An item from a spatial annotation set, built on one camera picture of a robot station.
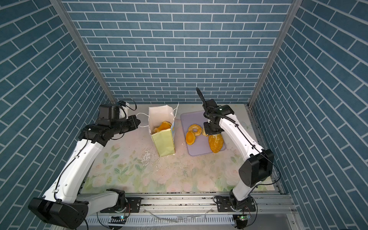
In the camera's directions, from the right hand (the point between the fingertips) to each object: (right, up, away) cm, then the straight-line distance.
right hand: (210, 129), depth 82 cm
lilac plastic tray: (-11, +6, +30) cm, 33 cm away
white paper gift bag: (-26, -6, -1) cm, 27 cm away
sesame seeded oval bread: (+5, -9, +10) cm, 14 cm away
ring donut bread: (-8, +1, +23) cm, 25 cm away
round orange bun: (-12, -7, +14) cm, 20 cm away
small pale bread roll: (-4, -1, -8) cm, 9 cm away
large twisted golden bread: (-28, +2, +7) cm, 29 cm away
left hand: (-37, +6, -8) cm, 38 cm away
